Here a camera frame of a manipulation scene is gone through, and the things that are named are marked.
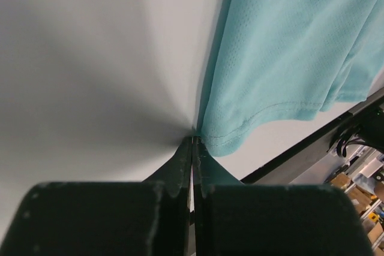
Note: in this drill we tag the mint green t shirt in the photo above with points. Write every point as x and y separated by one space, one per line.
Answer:
289 60

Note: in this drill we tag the aluminium rail frame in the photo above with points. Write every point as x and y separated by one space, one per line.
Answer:
356 175

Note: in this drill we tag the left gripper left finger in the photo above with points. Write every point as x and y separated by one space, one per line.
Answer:
150 217

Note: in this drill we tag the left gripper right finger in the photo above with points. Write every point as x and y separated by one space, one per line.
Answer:
232 218

